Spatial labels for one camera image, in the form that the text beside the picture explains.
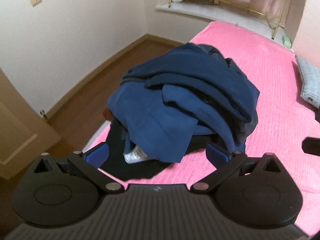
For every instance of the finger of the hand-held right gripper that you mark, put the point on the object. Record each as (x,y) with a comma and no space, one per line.
(318,117)
(312,145)

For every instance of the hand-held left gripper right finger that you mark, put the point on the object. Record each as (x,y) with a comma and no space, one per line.
(216,155)

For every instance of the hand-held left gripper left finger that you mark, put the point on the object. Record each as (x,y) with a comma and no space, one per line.
(97,153)

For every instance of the blue sweatshirt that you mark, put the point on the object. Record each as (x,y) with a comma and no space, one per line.
(150,120)

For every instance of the white mattress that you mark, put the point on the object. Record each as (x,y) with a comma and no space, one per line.
(96,136)

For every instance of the white patterned cloth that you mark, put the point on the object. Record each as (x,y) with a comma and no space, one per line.
(133,157)

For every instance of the checkered pillow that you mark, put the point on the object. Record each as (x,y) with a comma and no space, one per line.
(310,77)

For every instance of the black garment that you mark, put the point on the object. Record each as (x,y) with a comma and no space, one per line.
(140,170)

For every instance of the pink bed blanket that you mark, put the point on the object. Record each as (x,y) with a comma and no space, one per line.
(275,80)

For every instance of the metal door stopper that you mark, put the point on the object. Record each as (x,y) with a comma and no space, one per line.
(43,113)

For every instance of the green box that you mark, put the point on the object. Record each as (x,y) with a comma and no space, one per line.
(286,41)

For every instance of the wooden door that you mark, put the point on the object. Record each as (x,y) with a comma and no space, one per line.
(15,130)

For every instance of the white window sill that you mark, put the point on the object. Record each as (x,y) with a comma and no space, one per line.
(200,10)

